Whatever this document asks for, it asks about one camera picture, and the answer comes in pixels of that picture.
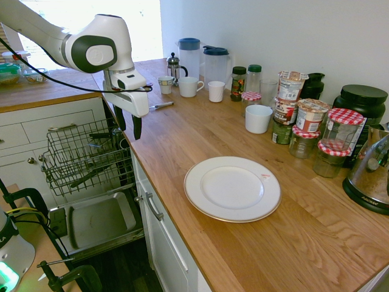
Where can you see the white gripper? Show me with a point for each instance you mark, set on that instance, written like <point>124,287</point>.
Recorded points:
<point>136,102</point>

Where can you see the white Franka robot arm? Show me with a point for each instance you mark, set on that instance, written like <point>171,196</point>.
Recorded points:
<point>100,39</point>

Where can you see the open dishwasher door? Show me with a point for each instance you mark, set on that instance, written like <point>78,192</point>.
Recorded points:
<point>100,219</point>

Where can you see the black utensil in rack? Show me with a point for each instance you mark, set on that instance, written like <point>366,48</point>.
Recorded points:
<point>100,135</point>

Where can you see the patterned ceramic cup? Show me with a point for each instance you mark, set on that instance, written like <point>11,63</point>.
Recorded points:
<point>165,85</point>

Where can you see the dark long utensil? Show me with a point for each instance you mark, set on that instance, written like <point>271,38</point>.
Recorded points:
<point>85,179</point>

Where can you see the glass French press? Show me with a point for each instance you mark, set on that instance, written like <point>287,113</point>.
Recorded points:
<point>174,68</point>

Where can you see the small metal cabinet knob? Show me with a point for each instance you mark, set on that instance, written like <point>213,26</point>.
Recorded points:
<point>138,199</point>

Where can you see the tall pitcher blue lid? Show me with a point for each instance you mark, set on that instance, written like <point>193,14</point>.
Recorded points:
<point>189,61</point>

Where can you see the white ribbed cup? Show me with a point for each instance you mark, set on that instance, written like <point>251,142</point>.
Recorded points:
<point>216,92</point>

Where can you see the bright window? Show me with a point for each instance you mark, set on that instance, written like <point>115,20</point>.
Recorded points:
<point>143,30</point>

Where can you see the round metal cabinet knob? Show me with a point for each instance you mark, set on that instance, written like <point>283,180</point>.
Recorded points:
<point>40,158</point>
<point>30,160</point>

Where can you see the clear pitcher dark lid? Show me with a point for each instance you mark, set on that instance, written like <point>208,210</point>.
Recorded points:
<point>216,68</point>

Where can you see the white drawer cabinet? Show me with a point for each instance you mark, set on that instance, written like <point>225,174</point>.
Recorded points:
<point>18,134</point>

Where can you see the dark spice jar black lid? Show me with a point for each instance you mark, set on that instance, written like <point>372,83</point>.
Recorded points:
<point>238,85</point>

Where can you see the dark green C-clamp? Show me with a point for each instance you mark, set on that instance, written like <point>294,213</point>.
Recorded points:
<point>30,192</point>
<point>82,272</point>

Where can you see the white plate gold rim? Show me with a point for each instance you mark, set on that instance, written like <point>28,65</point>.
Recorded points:
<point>232,188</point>

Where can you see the small jar checked lid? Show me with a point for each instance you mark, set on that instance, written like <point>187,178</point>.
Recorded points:
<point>251,97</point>

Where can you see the white ceramic ramekin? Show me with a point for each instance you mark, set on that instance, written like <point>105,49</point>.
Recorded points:
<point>258,120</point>

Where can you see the green lid food container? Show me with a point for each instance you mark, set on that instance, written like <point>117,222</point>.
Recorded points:
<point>9,73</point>

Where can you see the clear spice jar green lid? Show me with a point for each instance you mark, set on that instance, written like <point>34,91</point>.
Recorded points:
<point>254,79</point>

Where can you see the white cabinet under counter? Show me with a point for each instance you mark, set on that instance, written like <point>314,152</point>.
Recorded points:
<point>170,249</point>

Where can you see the white container red label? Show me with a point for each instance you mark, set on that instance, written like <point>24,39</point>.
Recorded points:
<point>12,57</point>

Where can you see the clear glass tumbler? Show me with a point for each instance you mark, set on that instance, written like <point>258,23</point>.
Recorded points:
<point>268,91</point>

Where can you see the wooden robot mounting board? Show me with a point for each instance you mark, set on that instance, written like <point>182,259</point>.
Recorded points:
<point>35,240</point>

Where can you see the green oatmeal cup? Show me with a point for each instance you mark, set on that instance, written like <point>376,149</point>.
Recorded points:
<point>281,132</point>

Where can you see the brown oatmeal cup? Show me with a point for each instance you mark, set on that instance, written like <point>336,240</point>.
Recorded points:
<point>284,113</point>

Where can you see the oatmeal cup white label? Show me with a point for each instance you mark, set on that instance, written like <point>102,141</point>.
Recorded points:
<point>290,86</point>

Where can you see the glass jar checked lid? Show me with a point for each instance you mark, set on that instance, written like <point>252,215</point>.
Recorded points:
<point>304,143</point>

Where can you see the red oatmeal cup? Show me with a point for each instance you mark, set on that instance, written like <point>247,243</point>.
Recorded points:
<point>310,117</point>

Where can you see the black shaker bottle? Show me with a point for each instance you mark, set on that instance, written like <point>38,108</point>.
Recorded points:
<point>313,85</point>

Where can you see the faceted jar checked lid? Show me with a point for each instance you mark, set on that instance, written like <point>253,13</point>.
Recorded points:
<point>329,162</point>

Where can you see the large jar checked lid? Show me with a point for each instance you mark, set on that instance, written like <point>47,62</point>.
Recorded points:
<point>343,127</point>

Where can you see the large black powder tub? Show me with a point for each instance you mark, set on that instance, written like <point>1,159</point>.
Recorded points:
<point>361,98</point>

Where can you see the stainless electric kettle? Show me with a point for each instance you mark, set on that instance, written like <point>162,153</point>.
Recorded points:
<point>369,179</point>

